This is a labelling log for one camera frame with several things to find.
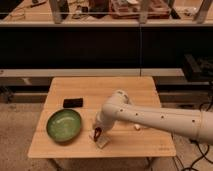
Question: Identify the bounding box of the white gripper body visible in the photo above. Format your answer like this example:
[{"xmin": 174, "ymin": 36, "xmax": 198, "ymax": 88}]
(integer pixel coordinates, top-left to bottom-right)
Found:
[{"xmin": 93, "ymin": 112, "xmax": 115, "ymax": 132}]

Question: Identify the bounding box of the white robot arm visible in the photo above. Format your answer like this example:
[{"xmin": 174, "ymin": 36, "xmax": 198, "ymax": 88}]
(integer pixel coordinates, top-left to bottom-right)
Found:
[{"xmin": 94, "ymin": 90, "xmax": 213, "ymax": 145}]

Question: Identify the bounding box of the white sponge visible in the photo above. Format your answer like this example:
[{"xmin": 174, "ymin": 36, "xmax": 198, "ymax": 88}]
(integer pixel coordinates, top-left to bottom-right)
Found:
[{"xmin": 89, "ymin": 133, "xmax": 110, "ymax": 149}]

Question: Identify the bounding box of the wooden table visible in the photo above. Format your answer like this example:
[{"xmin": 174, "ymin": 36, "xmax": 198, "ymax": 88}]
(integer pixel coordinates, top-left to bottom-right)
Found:
[{"xmin": 28, "ymin": 77, "xmax": 176, "ymax": 158}]

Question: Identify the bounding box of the black rectangular block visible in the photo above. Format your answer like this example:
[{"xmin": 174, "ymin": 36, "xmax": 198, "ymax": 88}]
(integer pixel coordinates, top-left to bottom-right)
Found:
[{"xmin": 63, "ymin": 98, "xmax": 83, "ymax": 108}]

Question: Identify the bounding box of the green bowl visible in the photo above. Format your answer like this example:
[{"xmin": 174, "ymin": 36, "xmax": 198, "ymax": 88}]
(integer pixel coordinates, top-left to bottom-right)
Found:
[{"xmin": 46, "ymin": 109, "xmax": 82, "ymax": 143}]

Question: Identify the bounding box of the long workbench shelf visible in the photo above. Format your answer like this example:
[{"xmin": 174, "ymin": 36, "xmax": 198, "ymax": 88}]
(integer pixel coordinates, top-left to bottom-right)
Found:
[{"xmin": 0, "ymin": 0, "xmax": 213, "ymax": 27}]

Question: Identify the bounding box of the black cable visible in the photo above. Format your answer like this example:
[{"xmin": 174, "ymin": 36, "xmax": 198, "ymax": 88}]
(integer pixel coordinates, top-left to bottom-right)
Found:
[{"xmin": 173, "ymin": 99, "xmax": 213, "ymax": 171}]

